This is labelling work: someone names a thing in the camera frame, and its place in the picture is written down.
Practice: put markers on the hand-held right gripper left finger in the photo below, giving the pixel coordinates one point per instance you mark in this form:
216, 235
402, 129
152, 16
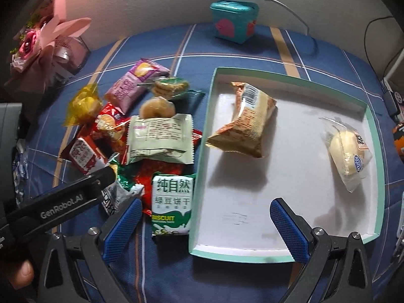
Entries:
123, 230

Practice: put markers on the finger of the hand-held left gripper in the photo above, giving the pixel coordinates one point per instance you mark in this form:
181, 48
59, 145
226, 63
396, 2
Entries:
103, 178

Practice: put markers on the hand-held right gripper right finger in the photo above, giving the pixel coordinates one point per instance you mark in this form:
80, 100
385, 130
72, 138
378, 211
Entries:
288, 230

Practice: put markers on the silver green snack packet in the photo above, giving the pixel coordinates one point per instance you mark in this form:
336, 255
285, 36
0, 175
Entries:
112, 200

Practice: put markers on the red and white snack packet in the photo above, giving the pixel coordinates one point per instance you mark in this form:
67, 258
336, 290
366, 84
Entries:
83, 154

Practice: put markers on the red foil snack packet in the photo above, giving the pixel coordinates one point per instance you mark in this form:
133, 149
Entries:
146, 175

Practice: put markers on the white tray with teal rim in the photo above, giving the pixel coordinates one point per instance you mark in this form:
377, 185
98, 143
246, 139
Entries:
284, 180

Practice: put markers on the red cookie snack packet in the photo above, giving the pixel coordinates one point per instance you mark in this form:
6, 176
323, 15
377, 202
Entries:
109, 123

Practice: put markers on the green white biscuit packet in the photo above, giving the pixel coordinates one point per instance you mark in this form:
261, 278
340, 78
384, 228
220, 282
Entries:
172, 202

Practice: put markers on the pale green snack packet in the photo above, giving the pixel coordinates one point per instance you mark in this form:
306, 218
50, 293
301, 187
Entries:
157, 139

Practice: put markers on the tan snack packet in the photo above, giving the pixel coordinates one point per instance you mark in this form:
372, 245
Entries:
246, 123

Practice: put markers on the person's left hand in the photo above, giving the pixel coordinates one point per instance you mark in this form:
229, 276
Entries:
19, 273

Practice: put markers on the blue white patterned cloth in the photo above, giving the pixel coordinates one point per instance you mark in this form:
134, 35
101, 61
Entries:
20, 170

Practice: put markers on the yellow snack packet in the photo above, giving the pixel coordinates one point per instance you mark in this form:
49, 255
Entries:
83, 105

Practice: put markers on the round brown pastry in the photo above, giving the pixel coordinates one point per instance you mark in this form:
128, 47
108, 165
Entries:
156, 107

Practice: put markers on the purple snack packet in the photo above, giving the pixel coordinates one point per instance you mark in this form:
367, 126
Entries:
126, 91

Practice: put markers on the clear wrapped pale bun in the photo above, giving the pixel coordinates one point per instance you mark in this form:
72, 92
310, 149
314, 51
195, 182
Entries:
344, 154

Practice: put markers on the dark grey box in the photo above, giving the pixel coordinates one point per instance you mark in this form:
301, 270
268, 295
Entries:
9, 120

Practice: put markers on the clear green cookie packet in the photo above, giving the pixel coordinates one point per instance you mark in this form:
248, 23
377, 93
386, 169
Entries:
169, 86

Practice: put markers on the orange cup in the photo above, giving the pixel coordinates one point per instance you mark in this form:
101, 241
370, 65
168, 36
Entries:
399, 142

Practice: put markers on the pink flower bouquet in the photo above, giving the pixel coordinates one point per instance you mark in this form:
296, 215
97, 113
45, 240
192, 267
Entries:
38, 47

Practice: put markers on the black power adapter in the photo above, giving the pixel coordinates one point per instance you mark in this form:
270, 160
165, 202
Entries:
393, 105

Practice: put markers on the teal box with pink print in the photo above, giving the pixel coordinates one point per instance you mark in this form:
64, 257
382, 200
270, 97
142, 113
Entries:
233, 22

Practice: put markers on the white plastic frame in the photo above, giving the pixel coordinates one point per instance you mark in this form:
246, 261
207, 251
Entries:
394, 66

